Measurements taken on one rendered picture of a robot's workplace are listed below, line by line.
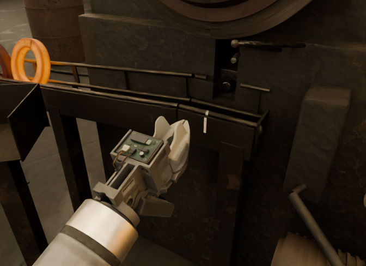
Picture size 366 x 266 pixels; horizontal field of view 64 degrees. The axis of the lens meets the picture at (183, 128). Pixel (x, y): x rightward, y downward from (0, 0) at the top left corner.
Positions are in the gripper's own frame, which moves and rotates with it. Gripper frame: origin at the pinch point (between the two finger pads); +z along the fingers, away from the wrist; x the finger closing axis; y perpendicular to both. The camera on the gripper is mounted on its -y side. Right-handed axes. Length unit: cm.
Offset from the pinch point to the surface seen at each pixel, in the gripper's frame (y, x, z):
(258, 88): -6.0, -6.9, 22.0
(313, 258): -21.8, -26.8, -4.1
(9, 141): -12, 48, -11
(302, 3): 15.2, -14.3, 20.1
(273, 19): 12.5, -10.1, 19.2
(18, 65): -12, 80, 17
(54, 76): -114, 226, 108
